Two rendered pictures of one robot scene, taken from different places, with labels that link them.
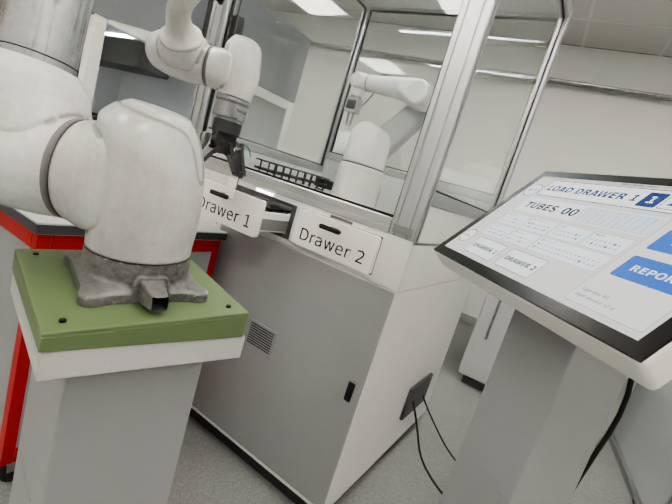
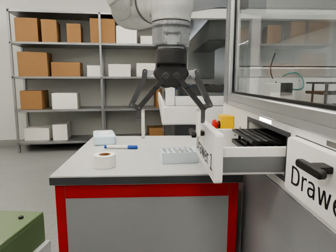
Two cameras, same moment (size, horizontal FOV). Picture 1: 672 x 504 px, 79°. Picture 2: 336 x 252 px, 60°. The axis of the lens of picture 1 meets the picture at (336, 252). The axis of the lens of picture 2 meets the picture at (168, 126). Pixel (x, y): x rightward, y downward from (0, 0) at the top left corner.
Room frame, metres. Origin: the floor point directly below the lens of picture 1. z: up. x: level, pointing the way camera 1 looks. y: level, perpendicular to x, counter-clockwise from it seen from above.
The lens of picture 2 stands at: (0.74, -0.21, 1.04)
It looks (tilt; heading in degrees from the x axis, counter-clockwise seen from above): 9 degrees down; 58
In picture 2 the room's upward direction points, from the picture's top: straight up
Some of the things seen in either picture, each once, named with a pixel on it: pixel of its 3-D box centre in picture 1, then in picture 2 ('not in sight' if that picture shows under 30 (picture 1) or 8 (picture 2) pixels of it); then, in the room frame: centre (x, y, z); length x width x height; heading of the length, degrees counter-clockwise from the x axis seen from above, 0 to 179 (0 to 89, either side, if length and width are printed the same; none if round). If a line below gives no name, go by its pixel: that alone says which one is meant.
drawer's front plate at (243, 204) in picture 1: (226, 205); (206, 144); (1.23, 0.36, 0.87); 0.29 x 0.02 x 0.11; 60
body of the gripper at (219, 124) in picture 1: (224, 136); (171, 68); (1.13, 0.38, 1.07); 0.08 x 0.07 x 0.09; 150
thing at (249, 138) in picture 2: not in sight; (244, 135); (1.32, 0.31, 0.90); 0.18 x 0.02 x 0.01; 60
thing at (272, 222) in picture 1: (270, 214); (285, 147); (1.41, 0.26, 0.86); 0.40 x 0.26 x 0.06; 150
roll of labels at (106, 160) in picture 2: not in sight; (104, 160); (1.07, 0.68, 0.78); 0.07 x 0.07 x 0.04
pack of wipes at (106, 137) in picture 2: not in sight; (104, 137); (1.20, 1.04, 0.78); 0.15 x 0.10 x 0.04; 73
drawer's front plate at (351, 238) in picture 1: (333, 240); (332, 187); (1.20, 0.02, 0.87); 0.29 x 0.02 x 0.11; 60
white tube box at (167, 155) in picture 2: not in sight; (178, 154); (1.31, 0.61, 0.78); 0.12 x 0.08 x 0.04; 156
